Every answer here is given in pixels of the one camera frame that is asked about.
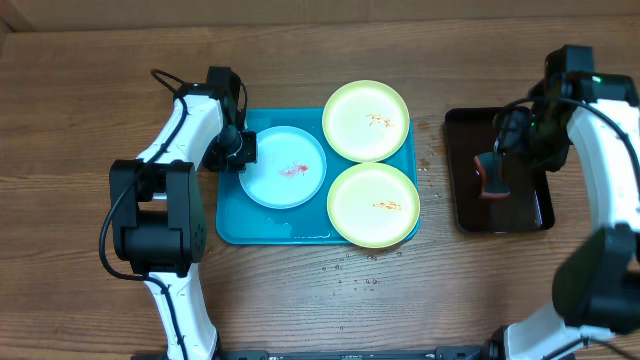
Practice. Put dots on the yellow-green plate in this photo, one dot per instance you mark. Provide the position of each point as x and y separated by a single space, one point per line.
365 121
373 205

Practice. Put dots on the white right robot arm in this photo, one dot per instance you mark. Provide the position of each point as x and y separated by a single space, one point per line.
594 295

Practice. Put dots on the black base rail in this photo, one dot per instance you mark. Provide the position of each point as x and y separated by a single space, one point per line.
474 352

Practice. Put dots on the black rectangular tray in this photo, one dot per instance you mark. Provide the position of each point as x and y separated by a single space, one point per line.
469 132

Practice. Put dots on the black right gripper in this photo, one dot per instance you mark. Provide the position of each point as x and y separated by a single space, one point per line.
512 141

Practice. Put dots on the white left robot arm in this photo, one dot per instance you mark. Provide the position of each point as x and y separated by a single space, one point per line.
155 230

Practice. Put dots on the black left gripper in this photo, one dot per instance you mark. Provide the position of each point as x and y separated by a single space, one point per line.
215 161

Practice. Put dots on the light blue plate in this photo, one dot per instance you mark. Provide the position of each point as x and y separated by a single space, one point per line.
290 168

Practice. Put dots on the orange and black sponge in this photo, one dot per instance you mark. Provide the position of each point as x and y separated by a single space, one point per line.
489 166

